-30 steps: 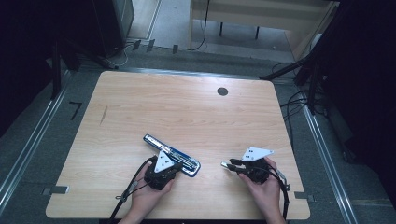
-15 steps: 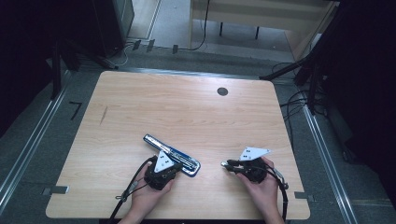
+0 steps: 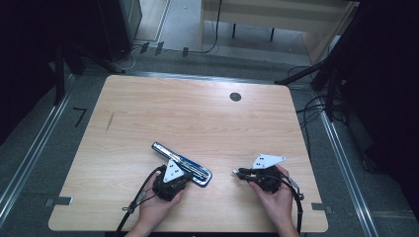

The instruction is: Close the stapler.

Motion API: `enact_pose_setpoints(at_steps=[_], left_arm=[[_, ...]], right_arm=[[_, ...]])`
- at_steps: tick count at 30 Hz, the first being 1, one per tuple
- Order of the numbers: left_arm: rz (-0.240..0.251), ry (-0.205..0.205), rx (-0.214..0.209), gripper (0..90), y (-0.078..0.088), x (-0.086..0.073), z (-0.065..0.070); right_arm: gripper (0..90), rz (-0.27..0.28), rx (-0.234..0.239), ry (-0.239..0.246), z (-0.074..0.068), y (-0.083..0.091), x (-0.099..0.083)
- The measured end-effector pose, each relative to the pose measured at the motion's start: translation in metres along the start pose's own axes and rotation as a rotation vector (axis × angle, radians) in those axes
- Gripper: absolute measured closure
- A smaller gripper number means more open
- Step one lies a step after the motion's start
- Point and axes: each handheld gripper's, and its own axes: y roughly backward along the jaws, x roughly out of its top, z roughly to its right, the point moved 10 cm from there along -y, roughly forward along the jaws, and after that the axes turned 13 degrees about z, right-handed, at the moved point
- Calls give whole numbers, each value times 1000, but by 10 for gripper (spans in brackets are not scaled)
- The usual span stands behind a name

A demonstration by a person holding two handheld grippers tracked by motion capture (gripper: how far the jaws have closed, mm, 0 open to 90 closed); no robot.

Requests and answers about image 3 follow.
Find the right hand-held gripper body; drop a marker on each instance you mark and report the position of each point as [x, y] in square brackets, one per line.
[268, 179]

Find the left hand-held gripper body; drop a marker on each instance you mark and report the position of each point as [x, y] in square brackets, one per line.
[169, 189]

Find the blue stapler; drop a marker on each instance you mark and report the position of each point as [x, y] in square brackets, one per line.
[194, 169]

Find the person's left hand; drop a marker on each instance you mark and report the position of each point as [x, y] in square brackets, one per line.
[158, 210]

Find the person's right hand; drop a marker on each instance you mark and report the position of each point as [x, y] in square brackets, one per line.
[275, 204]

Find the grey tape strip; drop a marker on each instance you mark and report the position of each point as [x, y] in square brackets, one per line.
[61, 201]
[322, 207]

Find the black round table grommet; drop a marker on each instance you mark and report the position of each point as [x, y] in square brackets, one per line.
[235, 96]

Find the black stand with legs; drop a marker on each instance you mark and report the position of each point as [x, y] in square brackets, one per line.
[61, 72]
[329, 75]

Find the small black floor block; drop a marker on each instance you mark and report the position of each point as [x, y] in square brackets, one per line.
[185, 51]
[144, 47]
[159, 48]

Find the light wooden bench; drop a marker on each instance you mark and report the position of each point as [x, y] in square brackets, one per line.
[280, 15]

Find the dark cabinet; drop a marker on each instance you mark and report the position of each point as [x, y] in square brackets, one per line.
[120, 26]

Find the metal floor rail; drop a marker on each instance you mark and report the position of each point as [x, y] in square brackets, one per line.
[342, 164]
[29, 158]

